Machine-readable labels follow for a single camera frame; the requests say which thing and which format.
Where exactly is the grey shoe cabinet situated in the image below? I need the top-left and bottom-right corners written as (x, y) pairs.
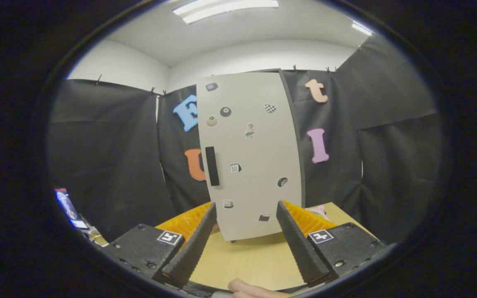
top-left (259, 69), bottom-right (306, 244)

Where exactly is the large ceiling light panel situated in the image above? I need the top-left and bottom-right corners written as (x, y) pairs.
top-left (172, 0), bottom-right (279, 24)

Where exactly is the white and gold device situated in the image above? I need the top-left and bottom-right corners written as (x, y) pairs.
top-left (82, 226), bottom-right (108, 248)

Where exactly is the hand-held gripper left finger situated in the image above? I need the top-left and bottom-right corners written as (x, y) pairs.
top-left (108, 202), bottom-right (217, 289)

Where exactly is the small ceiling light panel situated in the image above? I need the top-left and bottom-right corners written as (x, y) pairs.
top-left (351, 22), bottom-right (373, 36)

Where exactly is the black door handle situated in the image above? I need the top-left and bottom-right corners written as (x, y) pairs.
top-left (205, 146), bottom-right (220, 187)

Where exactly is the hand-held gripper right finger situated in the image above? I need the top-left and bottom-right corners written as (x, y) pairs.
top-left (276, 200), bottom-right (388, 287)

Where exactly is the black backdrop cloth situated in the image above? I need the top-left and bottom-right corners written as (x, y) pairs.
top-left (48, 35), bottom-right (444, 245)

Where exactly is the green pink plush toy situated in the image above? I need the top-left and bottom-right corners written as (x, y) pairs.
top-left (305, 205), bottom-right (330, 222)

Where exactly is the grey shoe cabinet door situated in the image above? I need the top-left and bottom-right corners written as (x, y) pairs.
top-left (196, 71), bottom-right (303, 243)

